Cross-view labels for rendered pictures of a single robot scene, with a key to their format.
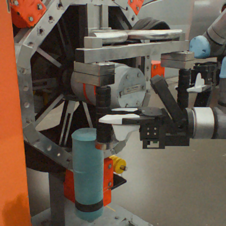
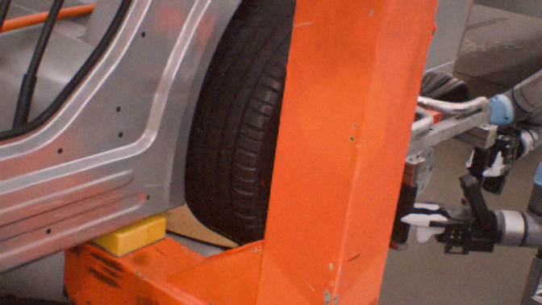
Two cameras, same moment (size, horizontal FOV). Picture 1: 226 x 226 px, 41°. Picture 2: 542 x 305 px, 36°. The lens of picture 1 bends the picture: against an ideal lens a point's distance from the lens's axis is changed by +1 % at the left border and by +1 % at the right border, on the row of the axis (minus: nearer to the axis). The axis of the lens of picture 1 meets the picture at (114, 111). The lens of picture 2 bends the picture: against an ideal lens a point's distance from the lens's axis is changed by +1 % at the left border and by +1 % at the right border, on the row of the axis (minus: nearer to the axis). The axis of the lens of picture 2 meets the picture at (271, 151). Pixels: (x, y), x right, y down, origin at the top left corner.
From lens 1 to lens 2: 114 cm
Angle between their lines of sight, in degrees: 10
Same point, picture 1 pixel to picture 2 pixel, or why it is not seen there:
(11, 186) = (373, 290)
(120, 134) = (423, 236)
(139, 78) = (430, 158)
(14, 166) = (378, 273)
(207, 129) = (515, 237)
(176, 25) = (448, 29)
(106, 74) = (418, 172)
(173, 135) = (477, 240)
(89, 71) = not seen: hidden behind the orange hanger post
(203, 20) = not seen: outside the picture
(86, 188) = not seen: hidden behind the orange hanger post
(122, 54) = (428, 143)
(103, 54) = (414, 148)
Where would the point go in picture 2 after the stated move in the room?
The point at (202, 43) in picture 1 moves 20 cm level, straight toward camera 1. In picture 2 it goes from (505, 109) to (512, 136)
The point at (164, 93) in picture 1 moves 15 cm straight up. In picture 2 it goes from (476, 197) to (493, 129)
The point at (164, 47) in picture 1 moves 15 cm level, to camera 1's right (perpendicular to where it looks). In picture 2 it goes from (466, 124) to (530, 129)
